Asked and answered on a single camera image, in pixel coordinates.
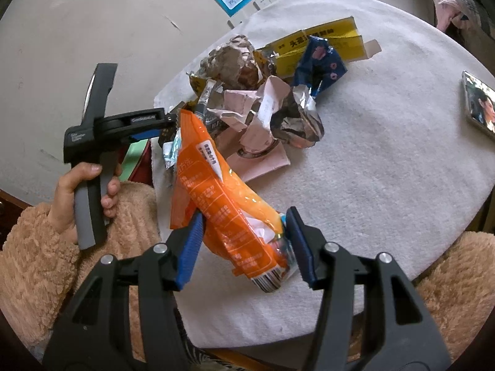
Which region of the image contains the small blue silver wrapper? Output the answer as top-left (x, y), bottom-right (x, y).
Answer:
top-left (162, 128), bottom-right (182, 170)

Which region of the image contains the yellow cardboard box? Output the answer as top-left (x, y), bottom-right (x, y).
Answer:
top-left (258, 16), bottom-right (382, 79)

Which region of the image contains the crumpled brown yellow wrapper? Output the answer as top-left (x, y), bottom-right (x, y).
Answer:
top-left (188, 34), bottom-right (276, 96)

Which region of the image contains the pink torn paper package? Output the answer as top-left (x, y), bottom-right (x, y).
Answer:
top-left (207, 75), bottom-right (290, 182)

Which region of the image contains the orange snack bag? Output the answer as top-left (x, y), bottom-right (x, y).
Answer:
top-left (170, 110), bottom-right (295, 293)

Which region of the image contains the smartphone showing video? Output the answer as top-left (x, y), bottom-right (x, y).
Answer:
top-left (462, 71), bottom-right (495, 140)

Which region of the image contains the silver foil wrapper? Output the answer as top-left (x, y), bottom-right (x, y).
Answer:
top-left (270, 85), bottom-right (325, 149)

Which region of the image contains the left fuzzy tan sleeve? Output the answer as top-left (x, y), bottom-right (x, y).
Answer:
top-left (1, 182), bottom-right (159, 359)

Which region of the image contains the fuzzy tan sleeve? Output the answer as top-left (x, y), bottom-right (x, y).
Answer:
top-left (347, 230), bottom-right (495, 364)
top-left (1, 182), bottom-right (159, 359)

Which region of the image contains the bed with plaid sheet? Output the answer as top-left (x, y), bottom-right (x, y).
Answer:
top-left (433, 0), bottom-right (494, 39)

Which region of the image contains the left hand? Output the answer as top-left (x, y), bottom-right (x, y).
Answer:
top-left (47, 163), bottom-right (122, 244)

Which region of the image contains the blue snack wrapper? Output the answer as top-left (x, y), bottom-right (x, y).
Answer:
top-left (292, 36), bottom-right (347, 97)

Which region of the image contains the white table cloth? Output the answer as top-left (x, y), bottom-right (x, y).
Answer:
top-left (154, 0), bottom-right (494, 348)

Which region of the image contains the right fuzzy tan sleeve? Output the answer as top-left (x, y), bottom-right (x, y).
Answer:
top-left (347, 230), bottom-right (495, 364)

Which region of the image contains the green red trash bin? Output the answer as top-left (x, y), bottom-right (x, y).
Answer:
top-left (118, 140), bottom-right (153, 186)

